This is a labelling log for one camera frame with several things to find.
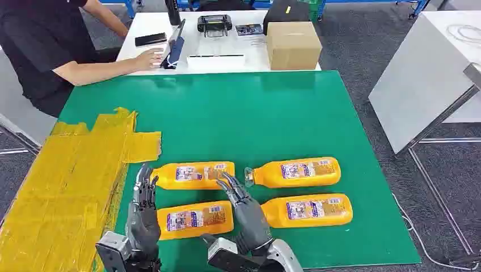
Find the person's right hand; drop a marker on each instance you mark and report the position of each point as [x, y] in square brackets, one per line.
[150, 59]

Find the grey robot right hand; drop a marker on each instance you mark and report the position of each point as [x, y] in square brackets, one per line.
[251, 221]

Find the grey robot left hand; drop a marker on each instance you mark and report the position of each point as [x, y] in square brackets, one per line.
[142, 225]

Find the orange drink bottle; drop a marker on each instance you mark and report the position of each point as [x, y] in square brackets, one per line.
[195, 221]
[297, 176]
[195, 182]
[308, 212]

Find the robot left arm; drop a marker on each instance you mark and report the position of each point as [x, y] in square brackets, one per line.
[142, 265]

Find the black phone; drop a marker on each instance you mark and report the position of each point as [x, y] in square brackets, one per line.
[150, 39]

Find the tablet in blue case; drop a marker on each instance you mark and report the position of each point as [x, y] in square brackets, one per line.
[176, 47]

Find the black bottle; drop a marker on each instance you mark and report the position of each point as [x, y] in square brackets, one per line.
[173, 12]

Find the flat white box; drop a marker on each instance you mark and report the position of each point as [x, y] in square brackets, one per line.
[216, 62]

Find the black handheld controller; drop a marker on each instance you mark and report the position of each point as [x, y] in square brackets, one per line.
[214, 23]

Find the small white table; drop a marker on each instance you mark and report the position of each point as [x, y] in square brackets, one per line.
[225, 45]

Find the yellow sheet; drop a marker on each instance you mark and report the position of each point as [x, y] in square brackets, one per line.
[67, 187]

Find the green mat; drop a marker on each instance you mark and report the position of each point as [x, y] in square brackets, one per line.
[233, 120]

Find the printed card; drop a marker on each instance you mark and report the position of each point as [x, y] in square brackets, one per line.
[249, 29]

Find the person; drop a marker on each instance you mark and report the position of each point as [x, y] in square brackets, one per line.
[41, 45]

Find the black bag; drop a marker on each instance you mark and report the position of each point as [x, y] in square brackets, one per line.
[285, 13]

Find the cardboard box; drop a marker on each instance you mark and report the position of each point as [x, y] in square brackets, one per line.
[293, 47]

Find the green crate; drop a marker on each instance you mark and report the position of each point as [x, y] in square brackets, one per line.
[315, 10]

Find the large white table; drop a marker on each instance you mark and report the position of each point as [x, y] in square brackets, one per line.
[424, 79]

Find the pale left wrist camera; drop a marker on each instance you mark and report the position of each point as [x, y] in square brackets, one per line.
[112, 249]

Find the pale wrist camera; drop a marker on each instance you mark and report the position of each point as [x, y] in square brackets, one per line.
[112, 249]
[225, 253]

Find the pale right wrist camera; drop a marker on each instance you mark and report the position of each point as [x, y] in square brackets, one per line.
[225, 253]

